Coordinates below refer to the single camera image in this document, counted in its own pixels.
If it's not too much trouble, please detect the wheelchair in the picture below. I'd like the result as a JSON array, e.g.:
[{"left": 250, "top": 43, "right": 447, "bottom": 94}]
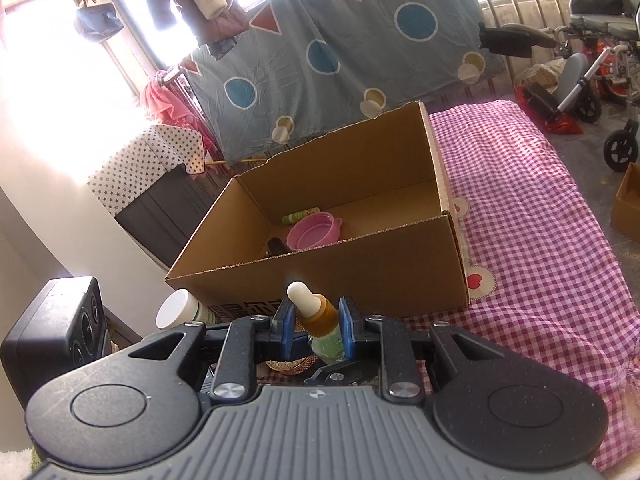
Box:
[{"left": 522, "top": 0, "right": 640, "bottom": 173}]

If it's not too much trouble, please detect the pink checkered cloth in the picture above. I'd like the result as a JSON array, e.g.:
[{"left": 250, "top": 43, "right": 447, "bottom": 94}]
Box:
[{"left": 400, "top": 100, "right": 640, "bottom": 471}]

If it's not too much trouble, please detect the dark wooden cabinet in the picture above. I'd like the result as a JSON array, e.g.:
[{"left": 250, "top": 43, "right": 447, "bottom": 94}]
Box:
[{"left": 114, "top": 167, "right": 236, "bottom": 271}]

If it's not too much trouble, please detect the black padded wheelchair rest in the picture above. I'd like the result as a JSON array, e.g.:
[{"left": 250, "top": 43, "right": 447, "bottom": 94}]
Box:
[{"left": 477, "top": 22, "right": 558, "bottom": 58}]

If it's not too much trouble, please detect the pink garment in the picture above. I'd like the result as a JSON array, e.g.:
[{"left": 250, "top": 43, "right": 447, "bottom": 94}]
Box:
[{"left": 142, "top": 72, "right": 221, "bottom": 158}]

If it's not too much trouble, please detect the dark blue hanging bag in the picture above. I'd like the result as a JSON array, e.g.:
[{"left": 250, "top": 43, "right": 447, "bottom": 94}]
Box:
[{"left": 74, "top": 4, "right": 123, "bottom": 43}]

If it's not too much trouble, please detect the dark grey cloth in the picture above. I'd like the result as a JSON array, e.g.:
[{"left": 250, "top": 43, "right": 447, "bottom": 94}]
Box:
[{"left": 207, "top": 37, "right": 238, "bottom": 58}]

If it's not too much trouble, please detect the green dropper bottle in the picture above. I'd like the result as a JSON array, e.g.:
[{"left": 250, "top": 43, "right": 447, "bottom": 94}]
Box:
[{"left": 286, "top": 280, "right": 347, "bottom": 366}]

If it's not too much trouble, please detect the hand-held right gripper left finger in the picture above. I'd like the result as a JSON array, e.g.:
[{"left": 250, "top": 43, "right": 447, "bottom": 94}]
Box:
[{"left": 127, "top": 296, "right": 298, "bottom": 401}]

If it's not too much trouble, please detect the blue patterned bedsheet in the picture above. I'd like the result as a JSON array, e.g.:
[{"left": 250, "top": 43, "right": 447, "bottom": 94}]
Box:
[{"left": 177, "top": 0, "right": 506, "bottom": 163}]

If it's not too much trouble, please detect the maroon jacket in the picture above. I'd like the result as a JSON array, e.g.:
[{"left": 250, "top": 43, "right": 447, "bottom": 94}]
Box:
[{"left": 137, "top": 0, "right": 251, "bottom": 43}]

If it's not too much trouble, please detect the brown round tin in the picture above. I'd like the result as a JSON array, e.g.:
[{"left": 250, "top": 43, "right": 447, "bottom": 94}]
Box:
[{"left": 265, "top": 355, "right": 321, "bottom": 373}]

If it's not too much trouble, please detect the pink plastic lid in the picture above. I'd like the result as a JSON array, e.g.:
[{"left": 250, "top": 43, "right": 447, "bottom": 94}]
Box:
[{"left": 286, "top": 211, "right": 345, "bottom": 252}]

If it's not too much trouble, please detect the red plastic bag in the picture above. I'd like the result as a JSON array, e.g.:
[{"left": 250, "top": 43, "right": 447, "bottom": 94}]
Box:
[{"left": 515, "top": 87, "right": 583, "bottom": 135}]

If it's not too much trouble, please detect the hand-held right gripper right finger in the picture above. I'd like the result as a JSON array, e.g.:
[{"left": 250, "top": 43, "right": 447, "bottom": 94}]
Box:
[{"left": 339, "top": 296, "right": 506, "bottom": 401}]

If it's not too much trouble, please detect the white-lidded jar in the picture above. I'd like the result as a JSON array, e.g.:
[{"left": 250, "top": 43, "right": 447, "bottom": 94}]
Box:
[{"left": 155, "top": 289, "right": 221, "bottom": 331}]

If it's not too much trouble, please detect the white star-print cloth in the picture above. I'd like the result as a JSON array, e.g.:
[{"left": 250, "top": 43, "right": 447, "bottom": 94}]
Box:
[{"left": 87, "top": 122, "right": 206, "bottom": 216}]

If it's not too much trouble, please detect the black speaker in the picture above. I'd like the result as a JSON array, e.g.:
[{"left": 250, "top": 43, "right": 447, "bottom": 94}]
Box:
[{"left": 0, "top": 276, "right": 108, "bottom": 408}]

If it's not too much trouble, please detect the green tube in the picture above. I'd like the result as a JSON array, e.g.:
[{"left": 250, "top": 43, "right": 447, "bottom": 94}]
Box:
[{"left": 281, "top": 205, "right": 323, "bottom": 225}]

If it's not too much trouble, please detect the beige woven bag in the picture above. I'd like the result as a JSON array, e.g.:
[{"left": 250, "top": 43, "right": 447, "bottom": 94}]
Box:
[{"left": 515, "top": 62, "right": 566, "bottom": 91}]

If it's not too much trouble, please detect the small cardboard box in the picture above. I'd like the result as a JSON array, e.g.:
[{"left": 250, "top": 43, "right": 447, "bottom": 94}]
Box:
[{"left": 610, "top": 162, "right": 640, "bottom": 246}]

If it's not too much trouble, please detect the large cardboard box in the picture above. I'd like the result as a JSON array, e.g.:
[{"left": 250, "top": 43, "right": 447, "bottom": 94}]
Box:
[{"left": 165, "top": 101, "right": 471, "bottom": 323}]

